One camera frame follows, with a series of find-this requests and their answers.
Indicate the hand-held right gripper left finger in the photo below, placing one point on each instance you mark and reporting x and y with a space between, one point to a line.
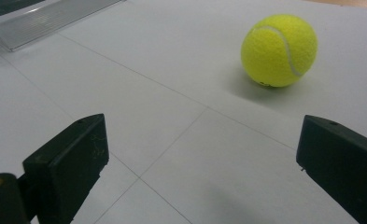
69 161

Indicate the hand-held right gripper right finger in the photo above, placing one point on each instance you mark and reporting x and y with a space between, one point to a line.
343 161

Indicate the yellow tennis ball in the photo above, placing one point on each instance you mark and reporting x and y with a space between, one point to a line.
274 53

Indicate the clear plastic tray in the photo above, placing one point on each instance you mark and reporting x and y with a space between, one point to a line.
47 21

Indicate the wooden table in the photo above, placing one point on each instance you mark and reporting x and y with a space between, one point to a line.
352 3

